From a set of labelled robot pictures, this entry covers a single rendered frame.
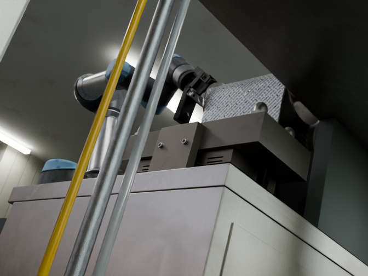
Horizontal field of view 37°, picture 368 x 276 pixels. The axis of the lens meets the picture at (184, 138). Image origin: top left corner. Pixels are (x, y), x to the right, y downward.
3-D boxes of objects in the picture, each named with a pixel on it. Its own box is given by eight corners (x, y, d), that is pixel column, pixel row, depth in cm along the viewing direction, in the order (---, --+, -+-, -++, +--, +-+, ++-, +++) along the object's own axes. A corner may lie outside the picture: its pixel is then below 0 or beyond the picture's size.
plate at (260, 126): (157, 192, 128) (164, 169, 131) (306, 181, 101) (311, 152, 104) (108, 162, 119) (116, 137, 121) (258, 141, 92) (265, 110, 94)
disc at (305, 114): (323, 127, 131) (319, 67, 133) (325, 127, 131) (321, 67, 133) (289, 121, 120) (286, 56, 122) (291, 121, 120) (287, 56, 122)
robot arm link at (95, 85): (70, 70, 205) (123, 48, 163) (96, 84, 210) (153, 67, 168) (57, 97, 202) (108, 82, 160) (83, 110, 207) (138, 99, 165)
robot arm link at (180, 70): (167, 78, 165) (184, 92, 170) (173, 84, 161) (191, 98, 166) (183, 59, 164) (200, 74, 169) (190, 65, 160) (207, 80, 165)
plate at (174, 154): (152, 182, 105) (167, 132, 110) (190, 178, 98) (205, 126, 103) (143, 176, 104) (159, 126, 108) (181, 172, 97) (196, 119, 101)
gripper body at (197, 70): (211, 76, 151) (192, 61, 160) (190, 100, 152) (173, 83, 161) (227, 91, 155) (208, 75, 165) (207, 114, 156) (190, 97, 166)
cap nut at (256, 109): (254, 130, 101) (259, 109, 103) (271, 127, 99) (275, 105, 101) (243, 120, 99) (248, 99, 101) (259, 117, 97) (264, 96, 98)
